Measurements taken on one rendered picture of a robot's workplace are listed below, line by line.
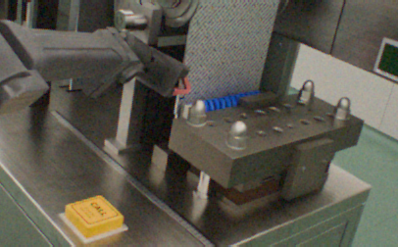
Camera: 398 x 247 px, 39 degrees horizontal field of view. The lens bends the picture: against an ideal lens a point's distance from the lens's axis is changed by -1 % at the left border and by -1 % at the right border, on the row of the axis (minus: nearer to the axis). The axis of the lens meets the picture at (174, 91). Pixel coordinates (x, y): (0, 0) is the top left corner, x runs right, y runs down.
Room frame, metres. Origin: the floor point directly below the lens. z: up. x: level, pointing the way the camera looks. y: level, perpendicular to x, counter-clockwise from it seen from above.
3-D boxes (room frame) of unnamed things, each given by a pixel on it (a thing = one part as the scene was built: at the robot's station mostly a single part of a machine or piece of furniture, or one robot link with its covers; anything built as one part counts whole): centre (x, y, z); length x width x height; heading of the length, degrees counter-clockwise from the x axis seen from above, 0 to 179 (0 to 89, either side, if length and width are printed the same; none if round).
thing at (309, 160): (0.98, -0.28, 0.97); 0.10 x 0.03 x 0.11; 133
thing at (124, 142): (1.06, 0.09, 1.05); 0.06 x 0.05 x 0.31; 133
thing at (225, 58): (1.10, -0.09, 1.11); 0.23 x 0.01 x 0.18; 133
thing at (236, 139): (0.90, -0.12, 1.05); 0.04 x 0.04 x 0.04
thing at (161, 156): (1.10, -0.10, 0.92); 0.28 x 0.04 x 0.04; 133
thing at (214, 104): (1.08, -0.11, 1.03); 0.21 x 0.04 x 0.03; 133
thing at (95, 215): (0.78, 0.09, 0.91); 0.07 x 0.07 x 0.02; 43
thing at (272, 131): (1.04, -0.21, 1.00); 0.40 x 0.16 x 0.06; 133
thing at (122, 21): (1.03, 0.12, 1.18); 0.04 x 0.02 x 0.04; 43
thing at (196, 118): (0.96, -0.05, 1.05); 0.04 x 0.04 x 0.04
